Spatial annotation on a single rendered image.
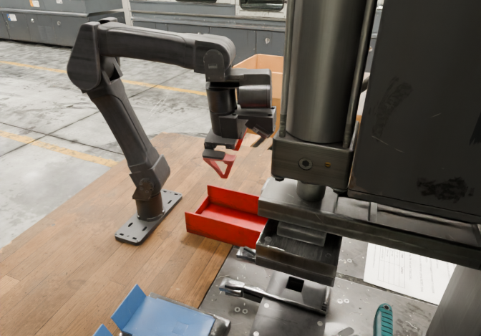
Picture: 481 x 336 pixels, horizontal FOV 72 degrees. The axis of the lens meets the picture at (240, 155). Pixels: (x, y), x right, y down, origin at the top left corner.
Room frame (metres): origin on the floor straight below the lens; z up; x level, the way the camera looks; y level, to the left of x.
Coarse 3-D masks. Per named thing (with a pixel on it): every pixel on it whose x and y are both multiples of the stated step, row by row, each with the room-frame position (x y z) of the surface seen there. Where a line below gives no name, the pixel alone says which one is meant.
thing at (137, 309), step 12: (132, 288) 0.40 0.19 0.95; (132, 300) 0.38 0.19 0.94; (144, 300) 0.39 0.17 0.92; (156, 300) 0.39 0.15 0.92; (120, 312) 0.35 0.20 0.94; (132, 312) 0.37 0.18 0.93; (144, 312) 0.37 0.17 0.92; (156, 312) 0.37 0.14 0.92; (168, 312) 0.37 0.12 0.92; (180, 312) 0.37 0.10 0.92; (192, 312) 0.37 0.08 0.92; (120, 324) 0.34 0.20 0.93; (132, 324) 0.35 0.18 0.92; (144, 324) 0.35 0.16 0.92; (156, 324) 0.35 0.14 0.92; (168, 324) 0.35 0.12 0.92; (192, 324) 0.35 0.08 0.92; (204, 324) 0.35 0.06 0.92
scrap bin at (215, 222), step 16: (208, 192) 0.70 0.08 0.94; (224, 192) 0.69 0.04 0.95; (240, 192) 0.67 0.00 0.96; (208, 208) 0.68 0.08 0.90; (224, 208) 0.68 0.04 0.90; (240, 208) 0.67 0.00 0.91; (256, 208) 0.65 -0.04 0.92; (192, 224) 0.59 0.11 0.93; (208, 224) 0.57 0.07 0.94; (224, 224) 0.56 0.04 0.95; (240, 224) 0.62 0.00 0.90; (256, 224) 0.62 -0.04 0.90; (224, 240) 0.56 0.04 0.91; (240, 240) 0.55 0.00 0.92; (256, 240) 0.53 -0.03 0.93
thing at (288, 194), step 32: (288, 192) 0.36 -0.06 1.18; (320, 192) 0.34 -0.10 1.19; (288, 224) 0.33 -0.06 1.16; (320, 224) 0.32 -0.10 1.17; (352, 224) 0.30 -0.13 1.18; (384, 224) 0.31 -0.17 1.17; (416, 224) 0.31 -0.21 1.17; (448, 224) 0.31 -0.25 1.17; (256, 256) 0.31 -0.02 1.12; (288, 256) 0.29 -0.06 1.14; (320, 256) 0.29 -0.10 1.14; (448, 256) 0.26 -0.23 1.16; (480, 256) 0.26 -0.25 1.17
